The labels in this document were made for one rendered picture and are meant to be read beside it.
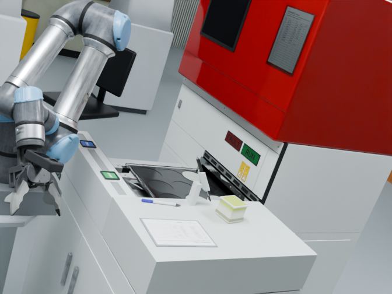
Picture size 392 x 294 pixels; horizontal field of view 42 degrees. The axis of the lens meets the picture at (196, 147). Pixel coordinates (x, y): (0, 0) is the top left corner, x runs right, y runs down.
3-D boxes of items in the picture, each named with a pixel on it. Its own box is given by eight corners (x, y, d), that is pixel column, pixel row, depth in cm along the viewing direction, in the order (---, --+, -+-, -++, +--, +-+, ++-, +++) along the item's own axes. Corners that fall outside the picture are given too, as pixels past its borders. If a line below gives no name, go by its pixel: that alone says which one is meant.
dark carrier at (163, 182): (198, 171, 228) (199, 170, 228) (239, 212, 201) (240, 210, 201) (129, 165, 209) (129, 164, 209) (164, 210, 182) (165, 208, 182)
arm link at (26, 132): (50, 126, 139) (24, 122, 132) (51, 142, 138) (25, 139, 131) (32, 133, 143) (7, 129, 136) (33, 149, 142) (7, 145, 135)
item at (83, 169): (79, 161, 216) (87, 131, 212) (126, 233, 174) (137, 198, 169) (58, 159, 211) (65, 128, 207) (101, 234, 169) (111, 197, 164)
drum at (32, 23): (-1, 49, 656) (7, 5, 638) (27, 53, 676) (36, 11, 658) (4, 57, 628) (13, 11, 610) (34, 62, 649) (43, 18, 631)
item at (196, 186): (199, 201, 181) (210, 168, 177) (204, 207, 178) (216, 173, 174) (184, 200, 178) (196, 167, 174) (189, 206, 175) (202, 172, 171)
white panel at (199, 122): (166, 146, 267) (189, 74, 254) (252, 233, 204) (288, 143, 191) (161, 146, 265) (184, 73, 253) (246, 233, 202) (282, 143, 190)
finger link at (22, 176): (20, 200, 129) (36, 175, 135) (25, 200, 128) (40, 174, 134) (7, 189, 127) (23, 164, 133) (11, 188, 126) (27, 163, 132)
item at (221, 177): (197, 174, 237) (203, 156, 234) (249, 226, 203) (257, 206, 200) (194, 174, 236) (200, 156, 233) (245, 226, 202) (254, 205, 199)
